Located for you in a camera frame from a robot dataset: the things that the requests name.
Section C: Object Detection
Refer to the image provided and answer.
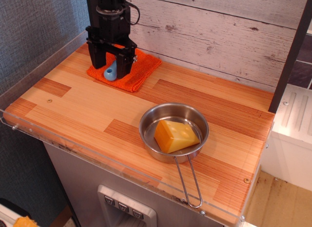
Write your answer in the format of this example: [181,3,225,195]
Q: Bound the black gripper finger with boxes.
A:
[87,41,106,69]
[116,53,134,79]

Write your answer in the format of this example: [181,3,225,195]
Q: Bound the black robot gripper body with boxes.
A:
[86,6,137,62]

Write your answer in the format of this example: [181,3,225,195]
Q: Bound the blue handled grey spoon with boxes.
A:
[103,61,117,82]

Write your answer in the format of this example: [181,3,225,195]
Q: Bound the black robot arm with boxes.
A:
[86,0,137,79]

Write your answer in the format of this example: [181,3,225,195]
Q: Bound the orange folded cloth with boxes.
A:
[87,49,162,92]

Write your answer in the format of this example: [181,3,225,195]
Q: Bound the yellow toy cheese wedge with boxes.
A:
[154,120,200,154]

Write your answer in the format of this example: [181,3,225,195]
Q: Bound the clear acrylic table guard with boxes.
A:
[0,33,273,227]

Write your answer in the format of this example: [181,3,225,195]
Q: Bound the silver toy dispenser panel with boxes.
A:
[97,185,157,227]

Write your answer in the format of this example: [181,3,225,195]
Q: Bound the yellow object bottom left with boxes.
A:
[13,216,38,227]

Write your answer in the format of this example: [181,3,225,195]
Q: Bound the white toy cabinet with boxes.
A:
[260,84,312,190]

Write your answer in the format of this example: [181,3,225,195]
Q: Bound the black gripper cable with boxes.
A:
[126,2,141,25]

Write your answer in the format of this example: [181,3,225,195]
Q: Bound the dark vertical post right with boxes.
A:
[268,0,312,113]

